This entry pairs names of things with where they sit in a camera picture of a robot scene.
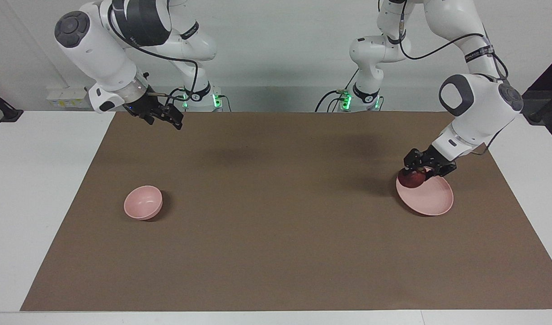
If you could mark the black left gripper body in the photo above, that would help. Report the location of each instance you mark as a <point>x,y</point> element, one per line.
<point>438,160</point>

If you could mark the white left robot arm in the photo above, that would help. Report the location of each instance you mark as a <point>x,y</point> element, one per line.
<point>479,117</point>

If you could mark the red apple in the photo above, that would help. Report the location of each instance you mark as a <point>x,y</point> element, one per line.
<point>411,179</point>

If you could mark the pink bowl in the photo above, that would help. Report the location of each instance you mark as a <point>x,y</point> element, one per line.
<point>142,203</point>

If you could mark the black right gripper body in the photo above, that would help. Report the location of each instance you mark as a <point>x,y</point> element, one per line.
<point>145,106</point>

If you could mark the dark cabinet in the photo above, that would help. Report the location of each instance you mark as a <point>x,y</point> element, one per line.
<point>551,81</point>

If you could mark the black camera stand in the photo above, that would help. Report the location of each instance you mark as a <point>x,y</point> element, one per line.
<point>2,108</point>
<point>547,108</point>

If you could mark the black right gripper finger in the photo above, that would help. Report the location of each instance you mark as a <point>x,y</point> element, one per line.
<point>173,123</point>
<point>174,113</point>

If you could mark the brown table mat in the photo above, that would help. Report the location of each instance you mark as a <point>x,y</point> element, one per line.
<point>276,225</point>

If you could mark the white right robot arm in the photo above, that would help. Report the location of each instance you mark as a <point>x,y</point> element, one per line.
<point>100,49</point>

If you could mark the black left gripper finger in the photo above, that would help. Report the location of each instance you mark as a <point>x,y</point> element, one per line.
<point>412,159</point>
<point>434,173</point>

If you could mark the pink plate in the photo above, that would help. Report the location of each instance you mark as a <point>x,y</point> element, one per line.
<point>432,198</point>

